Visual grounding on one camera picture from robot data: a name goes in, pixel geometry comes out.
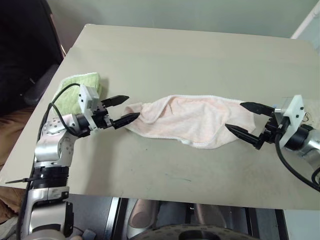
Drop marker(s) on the brown fabric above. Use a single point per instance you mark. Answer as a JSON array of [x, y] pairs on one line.
[[12, 135]]

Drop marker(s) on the pale pink terry towel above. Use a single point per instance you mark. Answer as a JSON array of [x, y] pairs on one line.
[[190, 117]]

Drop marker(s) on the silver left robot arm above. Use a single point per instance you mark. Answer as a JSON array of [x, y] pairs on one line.
[[50, 150]]

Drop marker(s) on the silver black table frame bar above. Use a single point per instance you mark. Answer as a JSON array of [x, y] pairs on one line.
[[115, 217]]

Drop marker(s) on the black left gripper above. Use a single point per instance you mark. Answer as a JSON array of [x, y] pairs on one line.
[[102, 117]]

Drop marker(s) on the round perforated grey disc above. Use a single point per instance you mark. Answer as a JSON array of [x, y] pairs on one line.
[[200, 232]]

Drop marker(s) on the rounded pinkish grey shape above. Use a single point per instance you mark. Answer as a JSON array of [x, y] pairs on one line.
[[142, 215]]

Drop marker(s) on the black zip tie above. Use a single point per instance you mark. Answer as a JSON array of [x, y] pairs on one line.
[[17, 181]]

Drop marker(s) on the green terry towel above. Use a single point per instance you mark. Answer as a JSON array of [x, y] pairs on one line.
[[71, 101]]

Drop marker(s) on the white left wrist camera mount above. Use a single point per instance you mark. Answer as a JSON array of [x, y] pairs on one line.
[[85, 98]]

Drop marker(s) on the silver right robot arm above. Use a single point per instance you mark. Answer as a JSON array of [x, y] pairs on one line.
[[312, 147]]

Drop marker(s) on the white corner trim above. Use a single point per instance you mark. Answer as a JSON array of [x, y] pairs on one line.
[[306, 21]]

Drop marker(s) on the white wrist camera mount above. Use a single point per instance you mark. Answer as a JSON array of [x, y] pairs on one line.
[[296, 110], [85, 98]]

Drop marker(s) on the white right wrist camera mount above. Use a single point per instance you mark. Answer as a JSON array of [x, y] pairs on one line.
[[296, 110]]

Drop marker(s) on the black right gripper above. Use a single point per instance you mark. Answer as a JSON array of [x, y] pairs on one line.
[[272, 130]]

